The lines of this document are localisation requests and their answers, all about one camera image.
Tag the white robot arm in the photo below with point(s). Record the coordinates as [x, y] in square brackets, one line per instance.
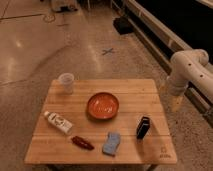
[188, 66]

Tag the black upright eraser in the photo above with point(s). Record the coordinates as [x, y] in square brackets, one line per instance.
[143, 127]

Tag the orange round plate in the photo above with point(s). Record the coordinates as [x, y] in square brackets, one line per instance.
[103, 106]

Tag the wooden folding table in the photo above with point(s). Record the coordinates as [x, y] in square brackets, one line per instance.
[137, 98]

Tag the clear plastic cup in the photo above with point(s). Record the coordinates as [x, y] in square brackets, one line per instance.
[67, 81]

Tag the blue sponge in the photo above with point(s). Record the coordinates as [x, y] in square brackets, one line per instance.
[111, 144]

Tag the white tube bottle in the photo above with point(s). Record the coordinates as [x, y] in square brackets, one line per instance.
[59, 122]

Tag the black bag on floor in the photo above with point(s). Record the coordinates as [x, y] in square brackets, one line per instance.
[122, 25]

